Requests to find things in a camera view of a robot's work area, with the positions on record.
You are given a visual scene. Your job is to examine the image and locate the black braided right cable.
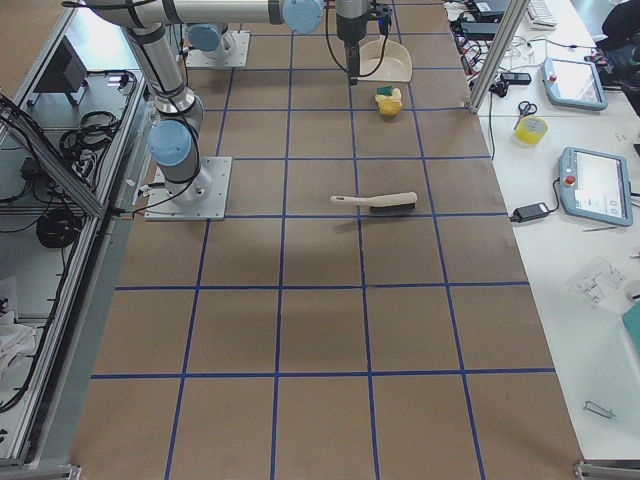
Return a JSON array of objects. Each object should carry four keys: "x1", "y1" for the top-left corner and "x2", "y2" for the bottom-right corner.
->
[{"x1": 324, "y1": 0, "x2": 351, "y2": 71}]

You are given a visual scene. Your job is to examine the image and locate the beige plastic dustpan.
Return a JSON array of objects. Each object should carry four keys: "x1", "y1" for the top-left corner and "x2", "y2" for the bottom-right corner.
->
[{"x1": 358, "y1": 35, "x2": 413, "y2": 83}]

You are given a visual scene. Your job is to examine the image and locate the black handled scissors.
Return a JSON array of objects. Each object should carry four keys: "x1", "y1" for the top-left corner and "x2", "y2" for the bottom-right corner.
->
[{"x1": 518, "y1": 101, "x2": 538, "y2": 118}]

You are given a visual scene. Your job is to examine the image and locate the beige hand brush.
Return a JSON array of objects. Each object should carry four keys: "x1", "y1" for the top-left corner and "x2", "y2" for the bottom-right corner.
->
[{"x1": 329, "y1": 192, "x2": 418, "y2": 214}]

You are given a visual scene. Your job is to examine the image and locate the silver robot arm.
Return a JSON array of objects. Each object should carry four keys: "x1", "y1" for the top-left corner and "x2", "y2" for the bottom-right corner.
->
[
  {"x1": 187, "y1": 22, "x2": 236, "y2": 54},
  {"x1": 83, "y1": 1, "x2": 391, "y2": 118}
]

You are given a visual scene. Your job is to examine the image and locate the white crumpled cloth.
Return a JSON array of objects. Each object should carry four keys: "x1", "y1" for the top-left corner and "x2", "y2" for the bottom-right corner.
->
[{"x1": 0, "y1": 277, "x2": 36, "y2": 379}]

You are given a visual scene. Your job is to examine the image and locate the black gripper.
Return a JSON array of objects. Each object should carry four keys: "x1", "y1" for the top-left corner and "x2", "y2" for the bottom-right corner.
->
[{"x1": 335, "y1": 0, "x2": 391, "y2": 86}]

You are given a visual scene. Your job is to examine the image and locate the orange yellow ball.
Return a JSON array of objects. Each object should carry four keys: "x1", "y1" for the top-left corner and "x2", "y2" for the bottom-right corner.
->
[{"x1": 378, "y1": 97, "x2": 403, "y2": 118}]

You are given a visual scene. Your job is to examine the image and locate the yellow tape roll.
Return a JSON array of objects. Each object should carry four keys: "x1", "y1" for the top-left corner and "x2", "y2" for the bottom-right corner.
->
[{"x1": 514, "y1": 116, "x2": 548, "y2": 146}]

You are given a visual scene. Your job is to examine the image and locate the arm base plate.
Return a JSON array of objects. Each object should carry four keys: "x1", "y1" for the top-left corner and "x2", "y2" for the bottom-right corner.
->
[
  {"x1": 187, "y1": 31, "x2": 250, "y2": 70},
  {"x1": 144, "y1": 157, "x2": 233, "y2": 221}
]

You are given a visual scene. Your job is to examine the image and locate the near teach pendant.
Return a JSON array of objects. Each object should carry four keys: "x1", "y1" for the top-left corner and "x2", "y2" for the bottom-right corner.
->
[{"x1": 559, "y1": 147, "x2": 634, "y2": 227}]

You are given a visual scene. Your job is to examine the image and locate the green yellow sponge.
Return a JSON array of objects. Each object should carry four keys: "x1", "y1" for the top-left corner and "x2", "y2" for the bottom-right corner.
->
[{"x1": 376, "y1": 85, "x2": 394, "y2": 97}]

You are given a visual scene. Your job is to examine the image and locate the teal folder corner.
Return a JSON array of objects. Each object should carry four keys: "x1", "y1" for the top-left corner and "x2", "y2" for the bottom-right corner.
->
[{"x1": 622, "y1": 303, "x2": 640, "y2": 355}]

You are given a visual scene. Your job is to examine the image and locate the clear plastic bag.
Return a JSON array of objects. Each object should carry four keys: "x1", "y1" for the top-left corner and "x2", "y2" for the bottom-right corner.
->
[{"x1": 568, "y1": 257, "x2": 626, "y2": 303}]

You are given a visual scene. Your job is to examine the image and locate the far teach pendant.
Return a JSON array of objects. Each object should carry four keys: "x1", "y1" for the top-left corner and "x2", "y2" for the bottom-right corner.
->
[{"x1": 541, "y1": 58, "x2": 608, "y2": 111}]

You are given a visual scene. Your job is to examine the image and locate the teach pendant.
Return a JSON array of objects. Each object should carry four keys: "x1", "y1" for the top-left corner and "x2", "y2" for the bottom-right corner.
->
[
  {"x1": 559, "y1": 147, "x2": 634, "y2": 227},
  {"x1": 541, "y1": 58, "x2": 608, "y2": 111}
]

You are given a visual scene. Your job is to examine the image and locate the black power adapter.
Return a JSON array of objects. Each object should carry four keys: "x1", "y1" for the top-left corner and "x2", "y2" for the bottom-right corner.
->
[{"x1": 510, "y1": 202, "x2": 550, "y2": 223}]

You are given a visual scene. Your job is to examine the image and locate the aluminium frame post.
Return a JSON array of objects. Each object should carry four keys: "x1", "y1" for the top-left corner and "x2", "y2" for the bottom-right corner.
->
[{"x1": 468, "y1": 0, "x2": 529, "y2": 114}]

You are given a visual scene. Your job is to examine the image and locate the black monitor on shelf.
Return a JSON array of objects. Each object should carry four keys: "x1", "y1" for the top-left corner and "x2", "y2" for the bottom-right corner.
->
[{"x1": 28, "y1": 36, "x2": 88, "y2": 106}]

